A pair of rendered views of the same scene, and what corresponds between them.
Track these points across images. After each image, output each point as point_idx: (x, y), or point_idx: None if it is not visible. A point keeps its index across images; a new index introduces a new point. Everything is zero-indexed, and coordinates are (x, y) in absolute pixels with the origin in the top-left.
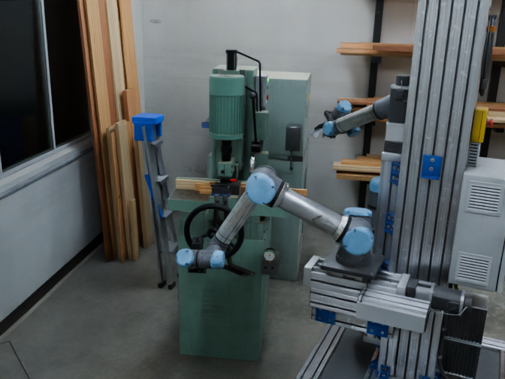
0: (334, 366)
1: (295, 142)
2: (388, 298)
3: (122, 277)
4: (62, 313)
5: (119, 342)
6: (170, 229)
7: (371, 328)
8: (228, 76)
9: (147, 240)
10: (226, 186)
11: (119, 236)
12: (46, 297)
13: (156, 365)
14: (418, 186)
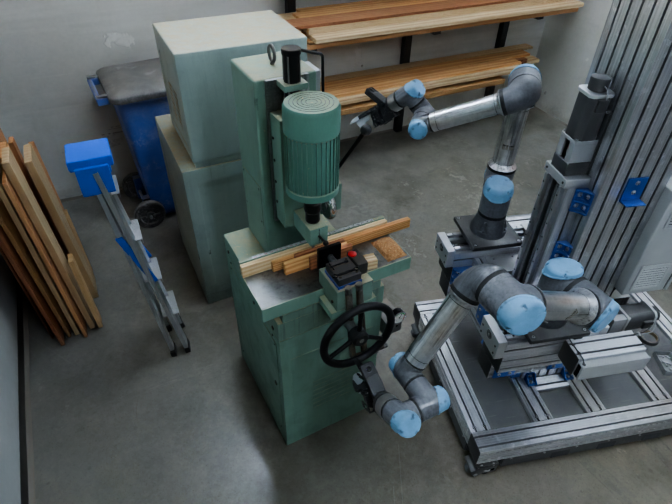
0: (481, 392)
1: None
2: (601, 345)
3: (110, 362)
4: (83, 469)
5: (204, 470)
6: (159, 282)
7: (554, 365)
8: (322, 105)
9: (94, 287)
10: (353, 268)
11: (71, 310)
12: (31, 455)
13: (278, 478)
14: (612, 212)
